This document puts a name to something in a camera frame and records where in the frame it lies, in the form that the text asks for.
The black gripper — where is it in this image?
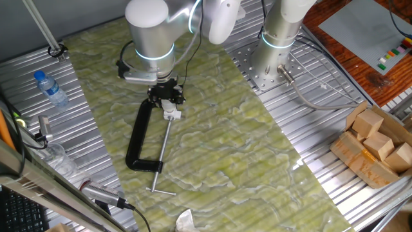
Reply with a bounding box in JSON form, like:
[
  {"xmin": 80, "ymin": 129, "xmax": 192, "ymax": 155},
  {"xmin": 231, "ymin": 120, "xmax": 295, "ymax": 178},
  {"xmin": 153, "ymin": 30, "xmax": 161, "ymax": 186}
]
[{"xmin": 147, "ymin": 79, "xmax": 187, "ymax": 109}]

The white light bulb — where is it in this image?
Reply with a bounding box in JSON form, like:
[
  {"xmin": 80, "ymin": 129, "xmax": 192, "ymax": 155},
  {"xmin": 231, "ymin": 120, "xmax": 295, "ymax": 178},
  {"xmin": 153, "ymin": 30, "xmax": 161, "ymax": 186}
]
[{"xmin": 160, "ymin": 99, "xmax": 176, "ymax": 112}]

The white lamp socket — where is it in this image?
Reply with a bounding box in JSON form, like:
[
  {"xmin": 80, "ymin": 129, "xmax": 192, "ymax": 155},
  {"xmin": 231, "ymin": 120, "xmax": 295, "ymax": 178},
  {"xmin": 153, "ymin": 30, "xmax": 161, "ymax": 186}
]
[{"xmin": 163, "ymin": 109, "xmax": 183, "ymax": 121}]

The black C-clamp with steel screw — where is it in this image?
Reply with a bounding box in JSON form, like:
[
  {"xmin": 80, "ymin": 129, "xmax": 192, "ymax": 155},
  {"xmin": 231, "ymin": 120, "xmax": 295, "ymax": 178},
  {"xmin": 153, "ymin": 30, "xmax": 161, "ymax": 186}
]
[{"xmin": 125, "ymin": 98, "xmax": 177, "ymax": 197}]

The green marble pattern mat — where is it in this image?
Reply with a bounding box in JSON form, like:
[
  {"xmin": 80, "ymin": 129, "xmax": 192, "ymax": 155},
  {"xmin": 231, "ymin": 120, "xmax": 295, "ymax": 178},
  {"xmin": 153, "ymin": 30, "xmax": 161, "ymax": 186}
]
[{"xmin": 62, "ymin": 9, "xmax": 355, "ymax": 232}]

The water bottle with blue cap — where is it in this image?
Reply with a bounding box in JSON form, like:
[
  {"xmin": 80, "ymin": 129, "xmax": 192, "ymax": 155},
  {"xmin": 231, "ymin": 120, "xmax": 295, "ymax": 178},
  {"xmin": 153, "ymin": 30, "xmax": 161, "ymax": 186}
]
[{"xmin": 33, "ymin": 70, "xmax": 70, "ymax": 108}]

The metal stand pole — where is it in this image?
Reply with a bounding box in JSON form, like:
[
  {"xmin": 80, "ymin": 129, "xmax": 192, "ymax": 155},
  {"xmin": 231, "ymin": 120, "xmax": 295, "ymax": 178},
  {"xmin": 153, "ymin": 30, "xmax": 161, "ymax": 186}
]
[{"xmin": 21, "ymin": 0, "xmax": 67, "ymax": 63}]

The orange rod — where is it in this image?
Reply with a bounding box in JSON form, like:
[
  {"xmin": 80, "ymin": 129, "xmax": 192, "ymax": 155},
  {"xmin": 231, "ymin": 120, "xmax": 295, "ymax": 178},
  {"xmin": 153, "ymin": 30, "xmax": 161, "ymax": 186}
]
[{"xmin": 0, "ymin": 109, "xmax": 16, "ymax": 151}]

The small cardboard box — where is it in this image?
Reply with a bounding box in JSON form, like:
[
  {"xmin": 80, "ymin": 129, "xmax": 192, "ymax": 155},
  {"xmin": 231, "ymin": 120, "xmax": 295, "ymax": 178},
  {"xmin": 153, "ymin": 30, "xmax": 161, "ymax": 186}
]
[{"xmin": 44, "ymin": 222, "xmax": 71, "ymax": 232}]

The black keyboard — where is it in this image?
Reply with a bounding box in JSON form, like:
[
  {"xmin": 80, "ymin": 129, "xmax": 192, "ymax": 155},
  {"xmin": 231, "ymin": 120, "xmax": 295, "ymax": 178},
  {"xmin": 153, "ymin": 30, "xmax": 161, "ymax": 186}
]
[{"xmin": 0, "ymin": 186, "xmax": 49, "ymax": 232}]

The light wooden block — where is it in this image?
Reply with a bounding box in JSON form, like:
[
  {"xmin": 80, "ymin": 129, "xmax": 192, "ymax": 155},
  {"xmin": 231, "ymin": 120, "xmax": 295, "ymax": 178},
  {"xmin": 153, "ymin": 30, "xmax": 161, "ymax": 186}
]
[
  {"xmin": 384, "ymin": 142, "xmax": 412, "ymax": 173},
  {"xmin": 350, "ymin": 128, "xmax": 366, "ymax": 142},
  {"xmin": 362, "ymin": 131, "xmax": 395, "ymax": 162},
  {"xmin": 352, "ymin": 109, "xmax": 384, "ymax": 139}
]

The brown wooden table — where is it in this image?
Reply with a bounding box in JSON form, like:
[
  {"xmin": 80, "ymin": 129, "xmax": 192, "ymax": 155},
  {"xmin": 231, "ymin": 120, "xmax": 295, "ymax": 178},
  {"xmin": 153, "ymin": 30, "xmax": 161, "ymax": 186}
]
[{"xmin": 302, "ymin": 0, "xmax": 412, "ymax": 107}]

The brown cardboard box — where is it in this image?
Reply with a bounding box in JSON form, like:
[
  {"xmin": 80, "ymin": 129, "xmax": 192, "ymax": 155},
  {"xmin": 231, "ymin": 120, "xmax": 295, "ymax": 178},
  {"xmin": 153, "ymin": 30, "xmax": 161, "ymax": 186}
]
[{"xmin": 330, "ymin": 100, "xmax": 412, "ymax": 190}]

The grey toy brick baseplate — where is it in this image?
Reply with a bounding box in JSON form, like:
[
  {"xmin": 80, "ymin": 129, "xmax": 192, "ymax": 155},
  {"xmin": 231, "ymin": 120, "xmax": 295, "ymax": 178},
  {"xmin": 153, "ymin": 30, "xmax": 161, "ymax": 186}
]
[{"xmin": 317, "ymin": 0, "xmax": 412, "ymax": 76}]

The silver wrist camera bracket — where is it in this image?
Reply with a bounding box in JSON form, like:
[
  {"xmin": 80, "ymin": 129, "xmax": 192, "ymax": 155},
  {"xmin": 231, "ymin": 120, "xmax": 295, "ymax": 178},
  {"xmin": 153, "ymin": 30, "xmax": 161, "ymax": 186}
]
[{"xmin": 115, "ymin": 59, "xmax": 159, "ymax": 86}]

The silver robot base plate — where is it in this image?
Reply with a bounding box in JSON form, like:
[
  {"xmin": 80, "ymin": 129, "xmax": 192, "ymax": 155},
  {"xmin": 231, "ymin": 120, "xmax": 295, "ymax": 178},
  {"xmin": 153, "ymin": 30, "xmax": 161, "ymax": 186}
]
[{"xmin": 230, "ymin": 41, "xmax": 306, "ymax": 93}]

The black camera cable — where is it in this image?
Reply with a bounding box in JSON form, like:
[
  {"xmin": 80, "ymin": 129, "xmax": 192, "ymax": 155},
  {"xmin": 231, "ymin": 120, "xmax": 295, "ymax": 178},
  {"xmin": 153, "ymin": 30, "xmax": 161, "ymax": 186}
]
[{"xmin": 117, "ymin": 197, "xmax": 152, "ymax": 232}]

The silver camera module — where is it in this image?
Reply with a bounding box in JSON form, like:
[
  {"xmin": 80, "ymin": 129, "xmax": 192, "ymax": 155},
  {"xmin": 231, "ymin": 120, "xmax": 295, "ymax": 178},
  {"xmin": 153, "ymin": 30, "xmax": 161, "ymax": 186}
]
[{"xmin": 79, "ymin": 179, "xmax": 126, "ymax": 208}]

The grey camera on black mount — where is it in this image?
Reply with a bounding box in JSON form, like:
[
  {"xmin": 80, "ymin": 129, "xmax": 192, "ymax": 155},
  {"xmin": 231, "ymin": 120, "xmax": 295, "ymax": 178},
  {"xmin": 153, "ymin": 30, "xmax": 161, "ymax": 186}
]
[{"xmin": 35, "ymin": 115, "xmax": 55, "ymax": 143}]

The grey hose with metal connector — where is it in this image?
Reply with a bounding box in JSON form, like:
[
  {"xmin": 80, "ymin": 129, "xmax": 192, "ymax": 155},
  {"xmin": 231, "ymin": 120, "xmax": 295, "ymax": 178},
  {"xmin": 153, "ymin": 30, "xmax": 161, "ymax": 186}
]
[{"xmin": 276, "ymin": 64, "xmax": 360, "ymax": 112}]

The aluminium frame bar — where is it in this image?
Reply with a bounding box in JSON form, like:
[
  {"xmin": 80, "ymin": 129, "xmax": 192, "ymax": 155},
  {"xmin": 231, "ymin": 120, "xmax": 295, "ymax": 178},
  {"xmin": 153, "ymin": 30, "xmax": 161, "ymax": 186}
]
[{"xmin": 0, "ymin": 138, "xmax": 129, "ymax": 232}]

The thin black cable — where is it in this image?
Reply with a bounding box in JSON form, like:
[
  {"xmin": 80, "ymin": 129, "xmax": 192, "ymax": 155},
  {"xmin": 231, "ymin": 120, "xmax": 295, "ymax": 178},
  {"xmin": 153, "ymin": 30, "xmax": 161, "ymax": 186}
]
[{"xmin": 388, "ymin": 0, "xmax": 412, "ymax": 39}]

